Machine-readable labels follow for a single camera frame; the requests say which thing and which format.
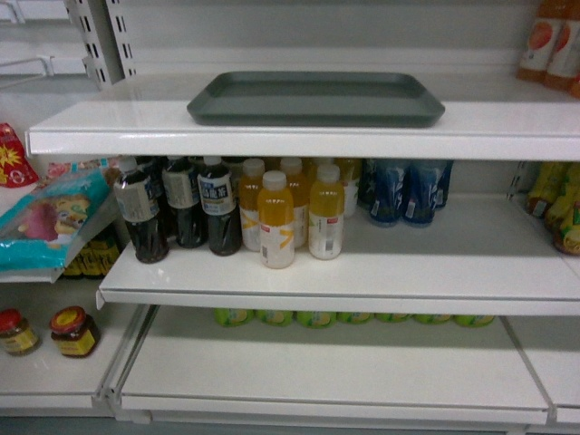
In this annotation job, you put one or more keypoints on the yellow tea bottle right shelf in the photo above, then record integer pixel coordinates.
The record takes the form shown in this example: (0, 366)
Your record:
(546, 188)

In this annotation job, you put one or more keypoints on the blue drink bottle left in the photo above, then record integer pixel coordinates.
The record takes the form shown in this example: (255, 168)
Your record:
(385, 210)

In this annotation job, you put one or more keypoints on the dark tea bottle front left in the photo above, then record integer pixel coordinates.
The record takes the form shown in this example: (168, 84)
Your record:
(141, 212)

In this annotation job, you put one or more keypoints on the orange juice bottle left rear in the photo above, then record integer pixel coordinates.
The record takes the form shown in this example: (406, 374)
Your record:
(249, 186)

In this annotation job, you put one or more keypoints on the blue drink bottle right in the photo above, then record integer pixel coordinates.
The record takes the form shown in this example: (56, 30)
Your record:
(420, 194)

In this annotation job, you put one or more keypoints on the blue drink bottle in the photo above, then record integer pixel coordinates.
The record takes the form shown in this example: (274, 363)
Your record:
(385, 210)
(420, 194)

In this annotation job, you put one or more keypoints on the white middle shelf board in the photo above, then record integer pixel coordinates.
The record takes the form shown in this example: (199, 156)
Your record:
(482, 254)

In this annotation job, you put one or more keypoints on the red snack pouch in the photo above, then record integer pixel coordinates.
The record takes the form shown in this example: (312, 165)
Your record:
(16, 171)

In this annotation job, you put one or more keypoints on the dark tea bottle blue label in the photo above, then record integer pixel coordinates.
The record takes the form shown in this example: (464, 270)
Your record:
(220, 205)

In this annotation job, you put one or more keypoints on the red lid sauce jar right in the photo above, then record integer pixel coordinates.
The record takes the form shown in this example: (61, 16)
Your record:
(74, 332)

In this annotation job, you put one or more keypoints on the teal snack bag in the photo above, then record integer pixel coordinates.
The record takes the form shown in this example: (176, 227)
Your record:
(45, 228)

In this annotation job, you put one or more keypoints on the white shelf board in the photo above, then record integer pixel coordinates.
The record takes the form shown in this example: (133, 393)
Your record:
(482, 254)
(187, 365)
(488, 116)

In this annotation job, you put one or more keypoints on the red lid sauce jar left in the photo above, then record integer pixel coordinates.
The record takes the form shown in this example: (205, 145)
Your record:
(18, 337)

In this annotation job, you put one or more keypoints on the white bottom shelf board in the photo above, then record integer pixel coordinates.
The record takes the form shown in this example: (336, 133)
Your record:
(187, 365)

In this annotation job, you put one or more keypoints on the orange juice bottle front right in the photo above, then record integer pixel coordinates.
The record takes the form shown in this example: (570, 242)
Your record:
(326, 213)

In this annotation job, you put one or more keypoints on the dark tea bottle middle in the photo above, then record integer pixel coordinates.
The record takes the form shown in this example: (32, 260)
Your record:
(180, 181)

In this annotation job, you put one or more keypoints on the orange juice bottle front centre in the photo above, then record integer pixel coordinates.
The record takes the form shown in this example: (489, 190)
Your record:
(276, 220)

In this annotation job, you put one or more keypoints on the orange juice bottle top shelf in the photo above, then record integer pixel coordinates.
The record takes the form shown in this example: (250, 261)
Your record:
(549, 20)

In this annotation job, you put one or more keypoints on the red lid sauce jar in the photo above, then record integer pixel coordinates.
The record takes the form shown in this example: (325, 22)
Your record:
(74, 332)
(18, 337)

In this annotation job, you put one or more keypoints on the white top shelf board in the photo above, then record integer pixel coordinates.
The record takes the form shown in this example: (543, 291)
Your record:
(488, 116)

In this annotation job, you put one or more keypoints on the grey rectangular serving tray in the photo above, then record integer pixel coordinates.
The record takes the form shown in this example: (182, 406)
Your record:
(316, 99)

